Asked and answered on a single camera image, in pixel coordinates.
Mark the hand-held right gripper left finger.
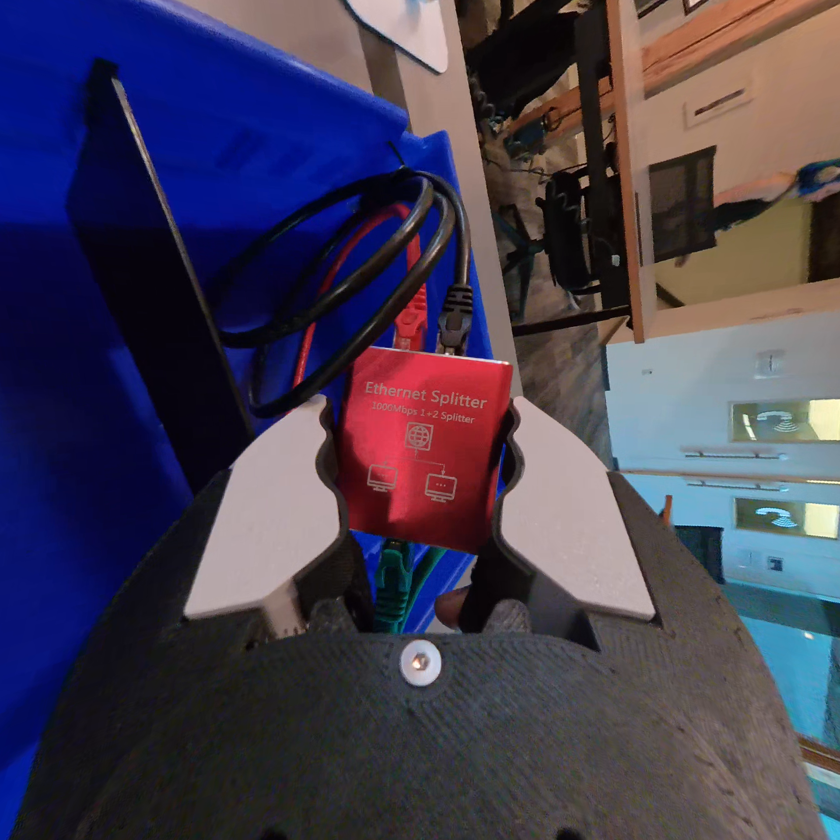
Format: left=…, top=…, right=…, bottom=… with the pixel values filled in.
left=182, top=394, right=352, bottom=634

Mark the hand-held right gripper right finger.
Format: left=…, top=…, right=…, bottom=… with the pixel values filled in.
left=489, top=395, right=658, bottom=626

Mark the green ethernet cable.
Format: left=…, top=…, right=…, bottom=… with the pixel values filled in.
left=373, top=537, right=455, bottom=635

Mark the red ethernet splitter box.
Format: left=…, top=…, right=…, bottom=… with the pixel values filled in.
left=333, top=346, right=515, bottom=556

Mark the blue storage bin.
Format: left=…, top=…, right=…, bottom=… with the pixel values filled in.
left=0, top=0, right=497, bottom=805

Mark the black ethernet cable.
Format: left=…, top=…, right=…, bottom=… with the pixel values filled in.
left=212, top=166, right=475, bottom=422

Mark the red ethernet cable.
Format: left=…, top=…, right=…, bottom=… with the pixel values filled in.
left=290, top=202, right=429, bottom=389

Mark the wooden office desk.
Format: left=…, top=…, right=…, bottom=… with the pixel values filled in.
left=605, top=0, right=649, bottom=347

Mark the person's right hand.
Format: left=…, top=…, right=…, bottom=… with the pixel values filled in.
left=434, top=585, right=471, bottom=629

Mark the black bin divider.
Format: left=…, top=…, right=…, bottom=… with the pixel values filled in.
left=64, top=58, right=258, bottom=494

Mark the white board stand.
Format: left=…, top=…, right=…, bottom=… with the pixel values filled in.
left=340, top=0, right=452, bottom=75

